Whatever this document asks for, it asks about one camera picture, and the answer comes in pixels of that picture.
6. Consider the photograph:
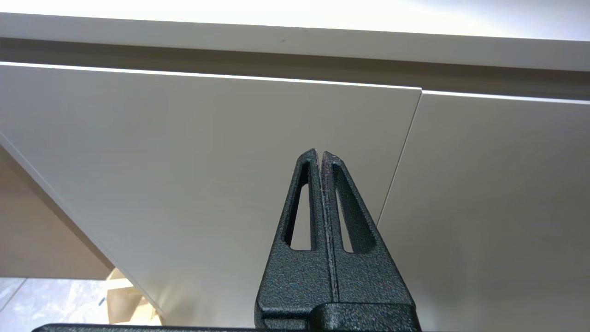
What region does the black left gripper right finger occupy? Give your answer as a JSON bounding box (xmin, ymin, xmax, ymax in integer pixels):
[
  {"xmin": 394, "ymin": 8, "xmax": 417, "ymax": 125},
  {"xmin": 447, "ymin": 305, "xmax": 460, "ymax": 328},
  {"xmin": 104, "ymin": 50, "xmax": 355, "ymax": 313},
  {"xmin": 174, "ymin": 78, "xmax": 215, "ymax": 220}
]
[{"xmin": 321, "ymin": 151, "xmax": 415, "ymax": 306}]

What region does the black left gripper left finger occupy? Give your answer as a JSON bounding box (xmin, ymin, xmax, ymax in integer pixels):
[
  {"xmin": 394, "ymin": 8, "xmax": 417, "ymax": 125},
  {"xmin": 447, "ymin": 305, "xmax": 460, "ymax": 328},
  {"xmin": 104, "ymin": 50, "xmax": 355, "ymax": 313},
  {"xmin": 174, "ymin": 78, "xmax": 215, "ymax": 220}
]
[{"xmin": 254, "ymin": 148, "xmax": 339, "ymax": 330}]

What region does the beige cardboard piece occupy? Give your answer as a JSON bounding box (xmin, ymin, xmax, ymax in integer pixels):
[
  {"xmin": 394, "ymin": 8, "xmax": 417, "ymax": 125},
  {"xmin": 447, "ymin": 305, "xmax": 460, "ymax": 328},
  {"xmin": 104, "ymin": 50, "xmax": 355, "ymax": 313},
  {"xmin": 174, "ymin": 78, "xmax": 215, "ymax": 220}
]
[{"xmin": 106, "ymin": 268, "xmax": 163, "ymax": 328}]

